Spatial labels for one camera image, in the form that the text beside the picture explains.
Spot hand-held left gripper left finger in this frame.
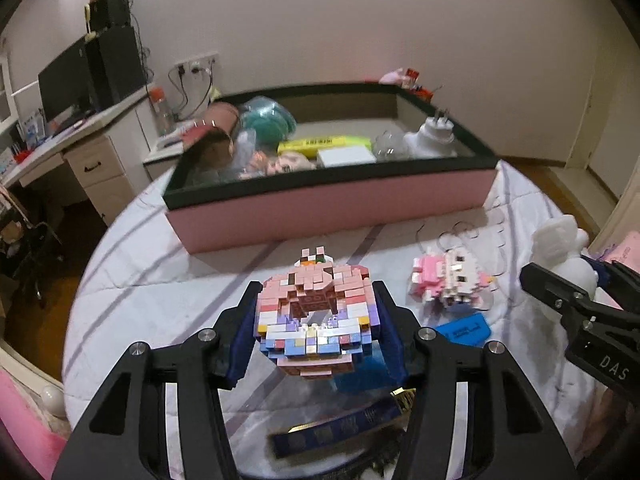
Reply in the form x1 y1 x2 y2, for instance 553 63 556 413
51 280 263 480

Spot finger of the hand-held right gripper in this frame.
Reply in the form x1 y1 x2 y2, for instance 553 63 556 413
519 262 596 331
582 255 640 312

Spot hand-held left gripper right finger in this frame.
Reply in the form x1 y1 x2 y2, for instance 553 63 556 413
372 280 581 480

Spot white figurine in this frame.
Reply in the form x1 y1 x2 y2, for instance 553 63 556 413
531 215 601 301

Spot large pink block model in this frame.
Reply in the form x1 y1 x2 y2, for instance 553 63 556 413
255 246 383 381

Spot pink storage box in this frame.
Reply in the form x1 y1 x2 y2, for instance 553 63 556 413
165 81 499 255

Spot white plug-in device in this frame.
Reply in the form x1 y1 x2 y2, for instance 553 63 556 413
402 107 457 157

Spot small white box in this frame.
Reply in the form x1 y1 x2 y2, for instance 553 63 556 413
316 146 377 168

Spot yellow box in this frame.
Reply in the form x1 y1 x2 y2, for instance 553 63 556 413
277 135 373 158

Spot clear plastic dome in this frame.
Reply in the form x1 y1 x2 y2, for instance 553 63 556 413
372 130 411 161

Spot rose gold metal can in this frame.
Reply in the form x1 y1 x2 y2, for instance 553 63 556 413
182 102 241 171

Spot teal figure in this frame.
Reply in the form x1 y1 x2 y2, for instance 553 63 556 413
235 96 297 161

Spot blue card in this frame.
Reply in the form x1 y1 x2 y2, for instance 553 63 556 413
434 312 493 347

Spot dark blue gold box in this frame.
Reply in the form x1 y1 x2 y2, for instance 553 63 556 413
270 389 417 461

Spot small pink white block model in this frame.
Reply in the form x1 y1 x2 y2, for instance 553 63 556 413
410 251 496 311

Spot white striped blanket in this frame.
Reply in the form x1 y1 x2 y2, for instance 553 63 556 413
62 160 608 480

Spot white door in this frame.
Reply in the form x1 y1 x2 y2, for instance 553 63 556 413
565 42 628 201

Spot cream bedpost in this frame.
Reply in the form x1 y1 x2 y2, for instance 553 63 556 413
0 340 68 418

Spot white nightstand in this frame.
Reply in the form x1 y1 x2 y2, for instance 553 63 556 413
142 125 193 181

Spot white drawer cabinet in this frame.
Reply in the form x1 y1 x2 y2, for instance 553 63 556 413
64 135 138 226

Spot black chair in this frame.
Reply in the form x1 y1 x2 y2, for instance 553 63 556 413
0 220 63 306

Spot orange-capped clear bottle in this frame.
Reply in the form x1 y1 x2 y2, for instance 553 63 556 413
148 87 173 136

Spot white desk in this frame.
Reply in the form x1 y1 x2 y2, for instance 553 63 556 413
0 87 151 226

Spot black computer tower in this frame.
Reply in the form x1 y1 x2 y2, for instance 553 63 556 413
85 25 148 111

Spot black monitor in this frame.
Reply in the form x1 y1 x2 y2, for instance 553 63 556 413
37 37 93 123

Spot small black box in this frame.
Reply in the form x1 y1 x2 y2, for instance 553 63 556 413
86 0 132 32

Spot black power cables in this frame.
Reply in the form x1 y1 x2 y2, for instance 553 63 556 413
167 62 216 121

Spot wall power outlet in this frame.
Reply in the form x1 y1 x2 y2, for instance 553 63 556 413
175 51 220 75

